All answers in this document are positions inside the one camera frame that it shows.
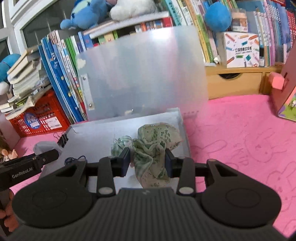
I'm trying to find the green patterned cloth bundle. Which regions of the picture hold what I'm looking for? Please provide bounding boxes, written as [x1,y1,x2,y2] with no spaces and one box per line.
[111,123,183,188]

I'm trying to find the person's left hand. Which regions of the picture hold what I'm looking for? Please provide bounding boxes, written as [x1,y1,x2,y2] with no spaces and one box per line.
[1,192,19,232]

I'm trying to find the doll with brown hair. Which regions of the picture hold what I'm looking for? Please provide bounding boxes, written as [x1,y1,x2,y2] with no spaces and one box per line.
[0,133,18,163]

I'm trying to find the white storage box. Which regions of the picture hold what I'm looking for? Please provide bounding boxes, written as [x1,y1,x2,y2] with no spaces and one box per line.
[40,108,191,178]

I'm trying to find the black binder clip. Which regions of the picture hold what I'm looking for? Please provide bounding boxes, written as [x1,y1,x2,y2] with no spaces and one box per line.
[53,132,68,148]

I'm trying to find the red plastic crate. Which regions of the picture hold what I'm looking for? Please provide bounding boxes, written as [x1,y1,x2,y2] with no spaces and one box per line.
[10,90,70,138]

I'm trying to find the pink bunny blanket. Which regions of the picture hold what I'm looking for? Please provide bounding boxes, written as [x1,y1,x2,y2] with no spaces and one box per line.
[9,96,295,240]

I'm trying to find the stack of paper books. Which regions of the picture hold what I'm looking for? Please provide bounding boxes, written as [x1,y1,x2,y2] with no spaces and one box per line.
[1,45,52,121]

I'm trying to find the wooden drawer shelf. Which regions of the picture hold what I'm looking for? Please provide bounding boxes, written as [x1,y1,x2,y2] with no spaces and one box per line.
[205,64,283,99]

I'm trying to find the blue plush on left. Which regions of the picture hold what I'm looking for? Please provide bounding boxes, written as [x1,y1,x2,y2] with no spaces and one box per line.
[0,54,20,95]

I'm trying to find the upright blue green books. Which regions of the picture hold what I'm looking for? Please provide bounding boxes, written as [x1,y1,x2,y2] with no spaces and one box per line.
[38,30,88,123]

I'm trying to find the white printed stationery box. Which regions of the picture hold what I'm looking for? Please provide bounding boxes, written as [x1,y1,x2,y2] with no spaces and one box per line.
[216,31,259,68]

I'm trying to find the pink cardboard toy house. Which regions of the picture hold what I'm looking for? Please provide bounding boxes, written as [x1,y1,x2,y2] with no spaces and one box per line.
[268,43,296,121]

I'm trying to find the books lying on top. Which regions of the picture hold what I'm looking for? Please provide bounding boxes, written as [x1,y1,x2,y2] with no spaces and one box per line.
[82,10,174,40]

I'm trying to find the blue white plush toy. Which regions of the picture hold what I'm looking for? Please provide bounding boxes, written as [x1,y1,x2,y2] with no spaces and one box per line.
[204,1,232,32]

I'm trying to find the white pink plush toy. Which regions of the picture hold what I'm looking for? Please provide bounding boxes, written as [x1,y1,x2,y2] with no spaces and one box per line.
[109,0,158,21]

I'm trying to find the row of colourful books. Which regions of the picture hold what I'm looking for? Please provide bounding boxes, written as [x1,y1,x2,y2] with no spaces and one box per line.
[156,1,295,67]

